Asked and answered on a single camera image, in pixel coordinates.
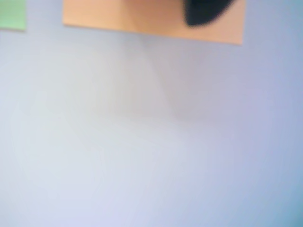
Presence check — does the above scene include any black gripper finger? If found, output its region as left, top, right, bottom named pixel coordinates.
left=183, top=0, right=235, bottom=27

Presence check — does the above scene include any orange paper square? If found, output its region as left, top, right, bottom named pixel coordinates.
left=62, top=0, right=247, bottom=45

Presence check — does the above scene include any green paper square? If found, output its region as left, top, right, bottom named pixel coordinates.
left=0, top=0, right=27, bottom=32

